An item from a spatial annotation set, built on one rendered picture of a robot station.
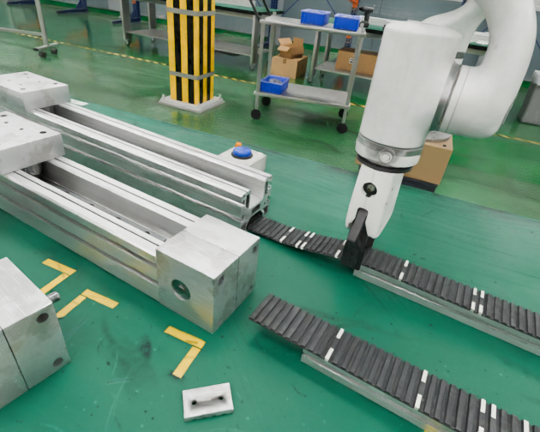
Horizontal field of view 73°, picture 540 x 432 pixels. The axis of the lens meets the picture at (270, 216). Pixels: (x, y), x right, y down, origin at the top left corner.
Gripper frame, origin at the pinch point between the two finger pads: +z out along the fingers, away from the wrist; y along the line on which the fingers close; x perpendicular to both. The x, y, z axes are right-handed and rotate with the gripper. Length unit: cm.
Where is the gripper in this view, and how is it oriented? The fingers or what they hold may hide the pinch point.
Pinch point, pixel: (358, 247)
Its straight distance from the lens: 59.8
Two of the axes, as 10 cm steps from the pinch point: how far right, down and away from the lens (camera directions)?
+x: -8.6, -3.5, 3.8
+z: -1.0, 8.4, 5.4
